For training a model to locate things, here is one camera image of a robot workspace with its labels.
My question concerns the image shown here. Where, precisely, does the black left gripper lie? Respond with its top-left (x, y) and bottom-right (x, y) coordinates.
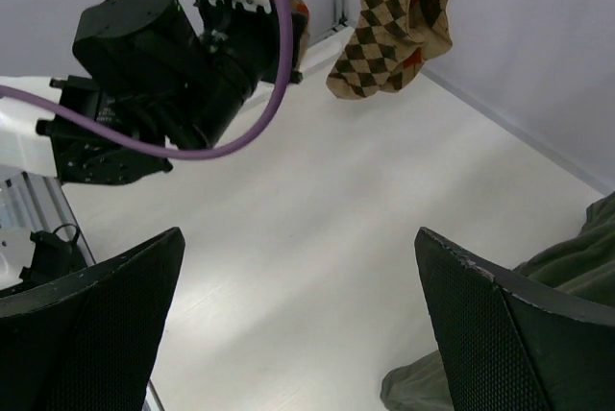
top-left (193, 0), bottom-right (280, 104)

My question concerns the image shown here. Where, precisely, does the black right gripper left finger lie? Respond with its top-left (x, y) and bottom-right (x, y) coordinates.
top-left (1, 228), bottom-right (185, 410)

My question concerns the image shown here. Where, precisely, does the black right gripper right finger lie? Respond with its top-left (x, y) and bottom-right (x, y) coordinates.
top-left (414, 228), bottom-right (614, 410)

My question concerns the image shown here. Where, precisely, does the olive green hanging garment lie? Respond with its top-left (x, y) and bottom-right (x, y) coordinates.
top-left (381, 196), bottom-right (614, 410)

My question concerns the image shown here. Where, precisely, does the aluminium mounting rail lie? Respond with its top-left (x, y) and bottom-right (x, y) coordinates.
top-left (1, 173), bottom-right (95, 289)

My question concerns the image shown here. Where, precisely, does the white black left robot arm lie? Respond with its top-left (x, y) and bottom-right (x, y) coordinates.
top-left (1, 0), bottom-right (280, 185)

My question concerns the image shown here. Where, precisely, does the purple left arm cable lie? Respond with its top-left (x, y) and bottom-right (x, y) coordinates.
top-left (0, 0), bottom-right (294, 160)

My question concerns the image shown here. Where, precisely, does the brown beige checked sock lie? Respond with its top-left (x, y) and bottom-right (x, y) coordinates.
top-left (326, 0), bottom-right (418, 100)

